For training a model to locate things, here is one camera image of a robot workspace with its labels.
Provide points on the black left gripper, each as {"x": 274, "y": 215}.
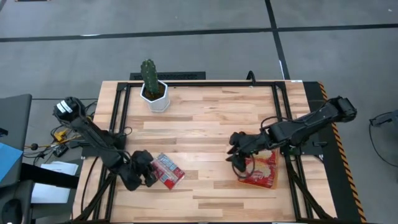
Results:
{"x": 141, "y": 165}

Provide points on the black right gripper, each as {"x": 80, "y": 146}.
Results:
{"x": 248, "y": 143}

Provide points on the red popcorn bag blue-white panel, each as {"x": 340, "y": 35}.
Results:
{"x": 169, "y": 171}

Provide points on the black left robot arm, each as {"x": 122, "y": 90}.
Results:
{"x": 93, "y": 137}

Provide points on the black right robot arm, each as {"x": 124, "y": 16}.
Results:
{"x": 304, "y": 126}

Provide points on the orange plastic tray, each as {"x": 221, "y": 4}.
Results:
{"x": 276, "y": 183}

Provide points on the white hexagonal plant pot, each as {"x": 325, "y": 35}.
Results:
{"x": 160, "y": 104}

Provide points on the small black device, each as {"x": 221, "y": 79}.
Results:
{"x": 61, "y": 151}

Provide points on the green cactus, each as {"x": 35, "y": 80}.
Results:
{"x": 150, "y": 76}

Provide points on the white paper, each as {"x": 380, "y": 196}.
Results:
{"x": 49, "y": 194}

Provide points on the black mat with hazard stripes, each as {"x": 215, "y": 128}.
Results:
{"x": 339, "y": 186}

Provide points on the black bar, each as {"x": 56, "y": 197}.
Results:
{"x": 46, "y": 175}

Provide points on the black ball knob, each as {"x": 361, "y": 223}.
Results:
{"x": 34, "y": 146}

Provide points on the blue sheet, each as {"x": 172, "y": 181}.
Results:
{"x": 7, "y": 158}

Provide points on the black computer mouse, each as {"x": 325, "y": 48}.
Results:
{"x": 12, "y": 211}

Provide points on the black aluminium table frame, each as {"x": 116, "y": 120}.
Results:
{"x": 202, "y": 84}

